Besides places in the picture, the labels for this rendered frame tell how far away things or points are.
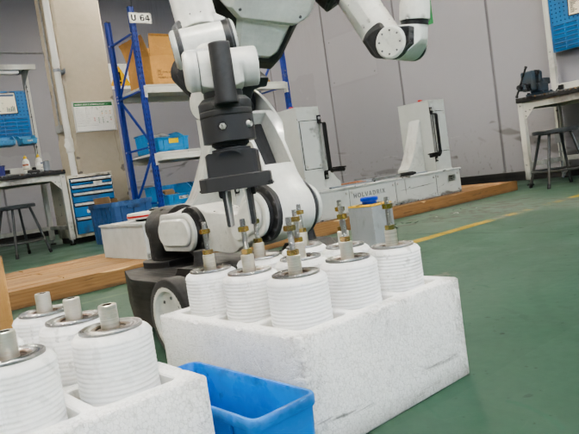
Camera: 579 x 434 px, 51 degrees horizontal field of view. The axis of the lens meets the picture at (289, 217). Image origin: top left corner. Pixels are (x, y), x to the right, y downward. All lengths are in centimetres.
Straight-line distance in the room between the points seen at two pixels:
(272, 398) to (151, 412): 22
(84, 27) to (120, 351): 714
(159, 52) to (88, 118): 151
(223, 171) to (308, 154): 283
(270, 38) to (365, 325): 83
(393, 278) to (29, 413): 62
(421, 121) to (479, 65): 215
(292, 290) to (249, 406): 18
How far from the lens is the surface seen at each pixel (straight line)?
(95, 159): 750
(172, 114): 1059
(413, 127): 482
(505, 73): 668
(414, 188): 443
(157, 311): 157
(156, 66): 638
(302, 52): 869
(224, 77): 97
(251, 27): 150
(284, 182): 150
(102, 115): 760
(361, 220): 134
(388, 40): 151
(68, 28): 772
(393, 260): 107
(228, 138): 99
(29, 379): 71
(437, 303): 109
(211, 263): 113
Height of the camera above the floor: 41
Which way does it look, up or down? 4 degrees down
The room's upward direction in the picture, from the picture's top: 8 degrees counter-clockwise
